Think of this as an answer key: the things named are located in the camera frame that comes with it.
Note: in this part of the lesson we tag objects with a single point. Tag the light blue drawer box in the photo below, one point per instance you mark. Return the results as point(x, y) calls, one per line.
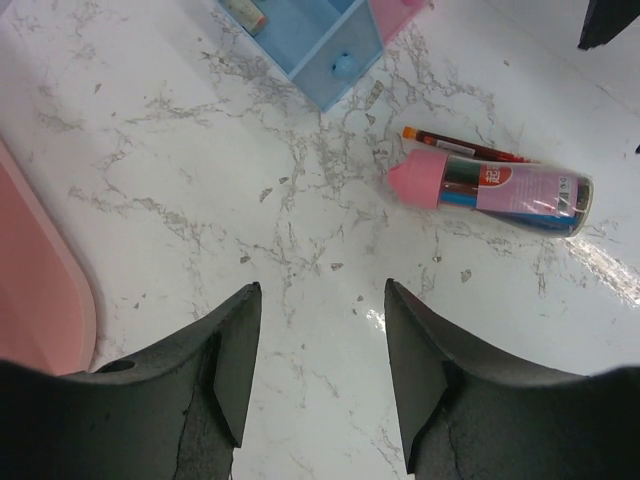
point(322, 47)

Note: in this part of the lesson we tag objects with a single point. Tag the pink tiered shelf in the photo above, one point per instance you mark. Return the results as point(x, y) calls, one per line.
point(48, 315)

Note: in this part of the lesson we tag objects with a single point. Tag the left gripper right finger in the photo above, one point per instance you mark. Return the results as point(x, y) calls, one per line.
point(469, 410)

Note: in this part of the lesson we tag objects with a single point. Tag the pink drawer box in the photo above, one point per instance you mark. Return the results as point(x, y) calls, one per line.
point(392, 16)

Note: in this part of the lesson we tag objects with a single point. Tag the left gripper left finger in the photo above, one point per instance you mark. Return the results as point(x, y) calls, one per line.
point(176, 409)

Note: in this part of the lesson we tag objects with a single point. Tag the small clear ruler case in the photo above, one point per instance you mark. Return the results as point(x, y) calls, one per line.
point(247, 14)

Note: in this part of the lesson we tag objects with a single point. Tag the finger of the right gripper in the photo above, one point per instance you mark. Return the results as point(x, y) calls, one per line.
point(605, 19)

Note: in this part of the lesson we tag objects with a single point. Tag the pink glue stick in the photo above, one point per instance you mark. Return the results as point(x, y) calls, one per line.
point(543, 199)

